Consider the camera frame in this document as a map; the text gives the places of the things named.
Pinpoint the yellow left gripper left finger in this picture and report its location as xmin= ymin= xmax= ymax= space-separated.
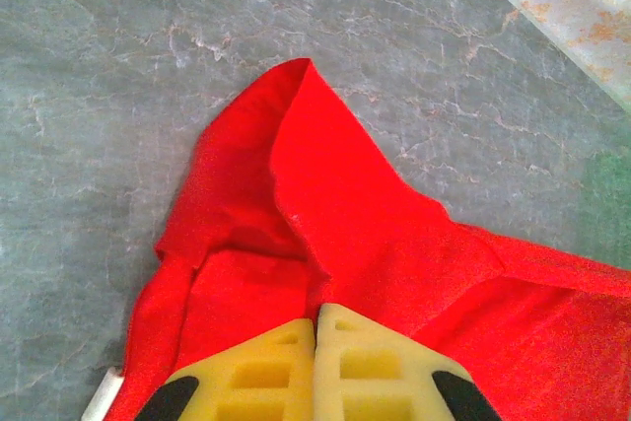
xmin=135 ymin=317 xmax=316 ymax=421

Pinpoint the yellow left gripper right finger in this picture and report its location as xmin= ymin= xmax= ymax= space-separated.
xmin=313 ymin=302 xmax=504 ymax=421

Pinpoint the red t-shirt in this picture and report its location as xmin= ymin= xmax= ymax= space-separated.
xmin=81 ymin=56 xmax=631 ymax=421

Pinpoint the green plastic basket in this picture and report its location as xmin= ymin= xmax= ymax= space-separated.
xmin=579 ymin=144 xmax=631 ymax=269

